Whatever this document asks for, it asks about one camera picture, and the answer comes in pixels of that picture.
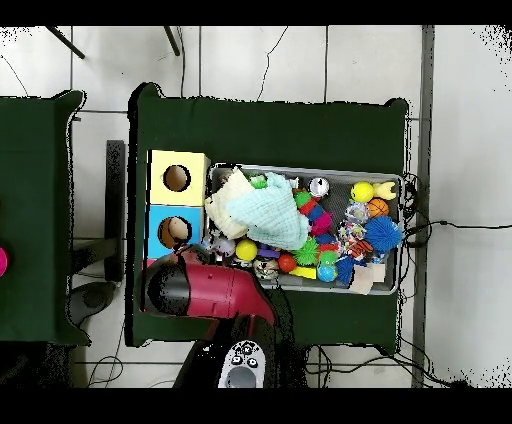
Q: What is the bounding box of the mint green waffle cloth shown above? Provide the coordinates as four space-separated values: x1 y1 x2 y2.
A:
225 171 311 251

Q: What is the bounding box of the cream yellow waffle cloth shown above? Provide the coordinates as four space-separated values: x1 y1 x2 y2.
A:
204 167 257 241

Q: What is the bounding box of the blue and clear plastic packet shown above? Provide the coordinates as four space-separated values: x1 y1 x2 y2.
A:
200 233 225 257

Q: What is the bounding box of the multicolour spiky caterpillar toy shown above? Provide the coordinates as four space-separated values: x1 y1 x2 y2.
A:
293 189 341 266

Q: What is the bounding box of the wooden box with three holes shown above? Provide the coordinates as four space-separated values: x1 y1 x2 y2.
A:
142 149 212 269

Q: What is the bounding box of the yellow smooth ball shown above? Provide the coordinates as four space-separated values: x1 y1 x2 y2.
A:
350 180 376 204
234 238 259 262

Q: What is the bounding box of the crushed red drink can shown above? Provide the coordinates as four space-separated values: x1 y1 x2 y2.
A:
307 176 331 198

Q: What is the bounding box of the dark green tablecloth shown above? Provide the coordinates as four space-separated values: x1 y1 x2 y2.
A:
125 81 410 348

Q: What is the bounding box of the orange toy basketball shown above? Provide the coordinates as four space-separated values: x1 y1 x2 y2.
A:
366 197 390 219

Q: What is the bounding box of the plain wooden cube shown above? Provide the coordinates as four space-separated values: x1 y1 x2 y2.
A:
348 264 375 296

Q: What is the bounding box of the blue fuzzy monster toy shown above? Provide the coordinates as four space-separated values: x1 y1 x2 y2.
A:
363 215 404 254

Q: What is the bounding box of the grey round stand base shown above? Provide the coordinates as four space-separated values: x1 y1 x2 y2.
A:
68 280 118 326

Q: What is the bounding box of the black tripod leg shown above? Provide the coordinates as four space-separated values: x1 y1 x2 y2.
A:
162 25 182 57
44 25 86 60

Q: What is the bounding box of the dark green side table cloth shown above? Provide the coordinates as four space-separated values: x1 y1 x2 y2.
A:
0 89 91 346

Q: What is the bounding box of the shallow wire mesh bin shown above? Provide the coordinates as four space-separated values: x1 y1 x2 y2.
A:
202 162 403 296

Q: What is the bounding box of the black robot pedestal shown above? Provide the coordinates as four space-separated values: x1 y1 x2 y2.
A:
279 342 309 388

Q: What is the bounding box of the black power cable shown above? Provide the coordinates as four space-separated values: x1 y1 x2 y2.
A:
403 218 512 241

